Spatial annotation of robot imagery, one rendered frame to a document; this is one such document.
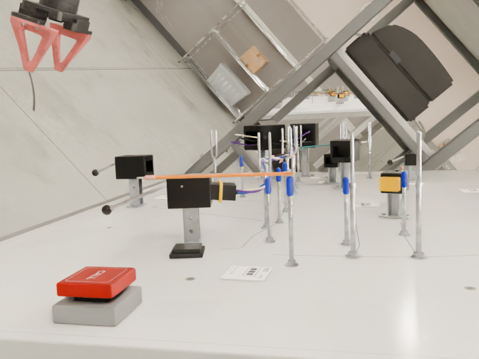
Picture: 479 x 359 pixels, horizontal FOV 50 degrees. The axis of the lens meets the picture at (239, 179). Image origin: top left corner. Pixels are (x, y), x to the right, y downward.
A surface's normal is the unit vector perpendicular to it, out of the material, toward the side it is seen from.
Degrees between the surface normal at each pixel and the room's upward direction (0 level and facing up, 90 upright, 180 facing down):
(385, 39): 90
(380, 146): 90
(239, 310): 50
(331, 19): 90
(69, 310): 90
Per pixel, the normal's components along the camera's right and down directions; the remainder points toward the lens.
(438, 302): -0.04, -0.99
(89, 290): -0.21, 0.12
